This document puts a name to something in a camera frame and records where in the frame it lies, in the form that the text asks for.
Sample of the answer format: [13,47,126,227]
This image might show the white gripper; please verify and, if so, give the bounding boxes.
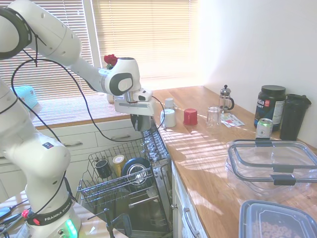
[114,95,158,132]

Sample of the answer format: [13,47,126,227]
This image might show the grey tined dishwasher rack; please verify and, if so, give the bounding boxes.
[139,127,172,163]

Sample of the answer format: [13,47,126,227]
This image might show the white ceramic mug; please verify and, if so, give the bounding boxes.
[159,108,177,128]

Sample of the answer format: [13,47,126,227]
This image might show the yellow mug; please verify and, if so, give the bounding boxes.
[112,155,126,178]

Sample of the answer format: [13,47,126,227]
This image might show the black mug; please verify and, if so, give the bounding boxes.
[95,159,113,179]

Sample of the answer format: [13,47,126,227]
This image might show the dark blue bowl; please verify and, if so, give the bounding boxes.
[120,157,153,193]

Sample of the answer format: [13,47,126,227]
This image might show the red plastic cup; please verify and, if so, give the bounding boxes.
[183,108,199,126]

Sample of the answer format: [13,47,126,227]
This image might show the red flowers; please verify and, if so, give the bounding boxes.
[103,54,118,70]

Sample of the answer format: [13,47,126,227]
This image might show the clear drinking glass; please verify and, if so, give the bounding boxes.
[206,106,222,130]

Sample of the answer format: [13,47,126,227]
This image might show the wide wooden window blind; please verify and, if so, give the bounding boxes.
[92,0,200,88]

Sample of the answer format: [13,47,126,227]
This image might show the open dishwasher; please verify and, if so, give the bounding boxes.
[79,123,174,237]

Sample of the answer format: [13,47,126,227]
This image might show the glass French press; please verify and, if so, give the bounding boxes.
[218,84,235,115]

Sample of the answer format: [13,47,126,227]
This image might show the printed paper leaflets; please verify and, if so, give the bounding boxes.
[219,113,246,128]

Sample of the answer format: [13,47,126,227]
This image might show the teal baseball cap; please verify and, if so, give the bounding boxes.
[11,85,40,109]

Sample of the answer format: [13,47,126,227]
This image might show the narrow wooden window blind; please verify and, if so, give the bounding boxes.
[0,0,95,125]

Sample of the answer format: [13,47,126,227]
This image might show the white green drink can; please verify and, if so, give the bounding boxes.
[256,118,274,140]

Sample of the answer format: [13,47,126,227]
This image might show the black protein powder tub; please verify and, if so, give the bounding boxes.
[254,85,288,132]

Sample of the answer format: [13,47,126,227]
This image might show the clear lidded storage container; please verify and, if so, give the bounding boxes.
[224,139,317,199]

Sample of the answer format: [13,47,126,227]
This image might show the black shaker bottle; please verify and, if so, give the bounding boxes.
[279,93,313,141]

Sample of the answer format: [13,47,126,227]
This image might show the grey plastic container with cereal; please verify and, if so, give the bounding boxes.
[238,199,317,238]

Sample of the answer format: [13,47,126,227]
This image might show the white black wrist camera box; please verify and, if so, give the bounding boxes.
[134,88,154,102]

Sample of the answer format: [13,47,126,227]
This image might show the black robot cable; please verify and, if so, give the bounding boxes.
[10,22,166,143]

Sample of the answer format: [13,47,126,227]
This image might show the wire dish rack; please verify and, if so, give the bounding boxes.
[76,137,162,207]

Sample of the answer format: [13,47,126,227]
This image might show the black camera stand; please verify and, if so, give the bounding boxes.
[87,207,132,238]

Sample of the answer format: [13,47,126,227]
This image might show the metal cabinet handle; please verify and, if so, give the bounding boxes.
[182,206,200,238]

